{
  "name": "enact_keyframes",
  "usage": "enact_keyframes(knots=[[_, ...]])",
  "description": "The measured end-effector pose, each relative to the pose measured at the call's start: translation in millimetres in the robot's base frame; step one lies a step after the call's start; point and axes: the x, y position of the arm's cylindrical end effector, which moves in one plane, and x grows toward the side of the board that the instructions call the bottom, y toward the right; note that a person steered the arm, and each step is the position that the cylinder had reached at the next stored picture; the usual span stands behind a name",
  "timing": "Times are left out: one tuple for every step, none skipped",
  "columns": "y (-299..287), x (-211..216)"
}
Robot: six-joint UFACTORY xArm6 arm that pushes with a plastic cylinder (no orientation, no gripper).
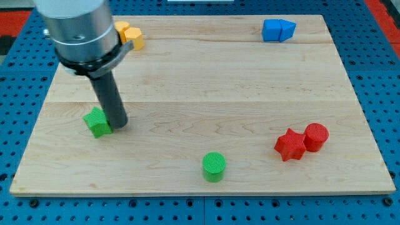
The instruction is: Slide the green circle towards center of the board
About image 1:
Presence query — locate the blue pentagon block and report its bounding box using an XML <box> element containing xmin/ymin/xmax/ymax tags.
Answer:
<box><xmin>279</xmin><ymin>19</ymin><xmax>296</xmax><ymax>42</ymax></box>

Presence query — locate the yellow hexagon block front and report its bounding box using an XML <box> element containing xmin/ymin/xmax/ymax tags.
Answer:
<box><xmin>124</xmin><ymin>27</ymin><xmax>145</xmax><ymax>51</ymax></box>

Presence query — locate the blue cube block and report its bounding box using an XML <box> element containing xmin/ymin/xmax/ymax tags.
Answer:
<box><xmin>261</xmin><ymin>19</ymin><xmax>282</xmax><ymax>42</ymax></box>

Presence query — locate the red cylinder block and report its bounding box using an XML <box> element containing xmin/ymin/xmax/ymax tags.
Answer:
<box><xmin>304</xmin><ymin>123</ymin><xmax>329</xmax><ymax>152</ymax></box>

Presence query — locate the green cylinder block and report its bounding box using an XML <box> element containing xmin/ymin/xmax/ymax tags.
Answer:
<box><xmin>202</xmin><ymin>152</ymin><xmax>226</xmax><ymax>183</ymax></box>

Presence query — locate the green star block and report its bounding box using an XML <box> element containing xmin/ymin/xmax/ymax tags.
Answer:
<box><xmin>83</xmin><ymin>107</ymin><xmax>113</xmax><ymax>138</ymax></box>

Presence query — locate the red star block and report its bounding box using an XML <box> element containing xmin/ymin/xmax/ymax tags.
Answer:
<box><xmin>274</xmin><ymin>128</ymin><xmax>306</xmax><ymax>161</ymax></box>

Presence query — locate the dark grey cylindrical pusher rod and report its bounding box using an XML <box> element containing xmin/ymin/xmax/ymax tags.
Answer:
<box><xmin>90</xmin><ymin>71</ymin><xmax>128</xmax><ymax>129</ymax></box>

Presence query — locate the yellow block behind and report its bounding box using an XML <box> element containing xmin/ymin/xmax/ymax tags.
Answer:
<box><xmin>114</xmin><ymin>21</ymin><xmax>130</xmax><ymax>44</ymax></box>

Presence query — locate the light wooden board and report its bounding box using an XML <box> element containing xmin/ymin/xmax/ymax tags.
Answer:
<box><xmin>10</xmin><ymin>15</ymin><xmax>396</xmax><ymax>197</ymax></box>

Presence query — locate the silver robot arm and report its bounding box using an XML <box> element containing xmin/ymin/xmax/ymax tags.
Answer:
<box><xmin>33</xmin><ymin>0</ymin><xmax>134</xmax><ymax>129</ymax></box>

